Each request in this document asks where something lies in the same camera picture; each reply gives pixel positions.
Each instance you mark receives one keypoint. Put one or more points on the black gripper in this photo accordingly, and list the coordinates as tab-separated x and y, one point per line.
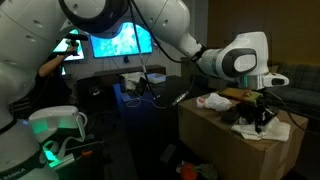
253	109

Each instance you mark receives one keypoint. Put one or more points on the white towel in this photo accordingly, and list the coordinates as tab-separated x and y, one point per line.
276	131

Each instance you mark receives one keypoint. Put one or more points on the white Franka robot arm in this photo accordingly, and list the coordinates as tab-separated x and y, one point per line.
30	40

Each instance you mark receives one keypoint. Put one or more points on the large cardboard box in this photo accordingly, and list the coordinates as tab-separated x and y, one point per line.
213	140

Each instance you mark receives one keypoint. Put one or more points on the plaid sofa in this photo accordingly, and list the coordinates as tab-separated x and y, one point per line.
300	80

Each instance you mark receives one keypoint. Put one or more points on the small white pink roll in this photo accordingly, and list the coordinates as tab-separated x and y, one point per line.
200	102

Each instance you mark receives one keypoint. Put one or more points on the translucent plastic container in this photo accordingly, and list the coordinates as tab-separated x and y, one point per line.
156	78

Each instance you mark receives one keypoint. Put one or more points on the open dark laptop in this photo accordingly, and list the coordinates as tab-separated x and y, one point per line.
140	87

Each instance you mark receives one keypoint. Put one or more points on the blue table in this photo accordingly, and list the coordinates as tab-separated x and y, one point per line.
133	113

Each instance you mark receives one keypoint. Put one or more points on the dark wooden bench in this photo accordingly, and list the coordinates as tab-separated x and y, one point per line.
110	74

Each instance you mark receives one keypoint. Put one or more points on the aluminium profile bar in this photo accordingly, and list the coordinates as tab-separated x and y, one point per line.
63	161

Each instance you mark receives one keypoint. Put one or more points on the white VR headset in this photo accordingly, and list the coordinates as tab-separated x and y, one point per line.
56	116

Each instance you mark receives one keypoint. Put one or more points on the small monitor screen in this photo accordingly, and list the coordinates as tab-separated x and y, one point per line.
63	47

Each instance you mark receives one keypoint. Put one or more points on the person in dark clothes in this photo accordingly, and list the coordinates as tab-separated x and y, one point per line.
50	86

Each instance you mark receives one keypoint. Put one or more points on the large wall display screen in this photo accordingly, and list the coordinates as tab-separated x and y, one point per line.
120	43

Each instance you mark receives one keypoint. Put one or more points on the black camera on tripod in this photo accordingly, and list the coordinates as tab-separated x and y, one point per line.
76	37

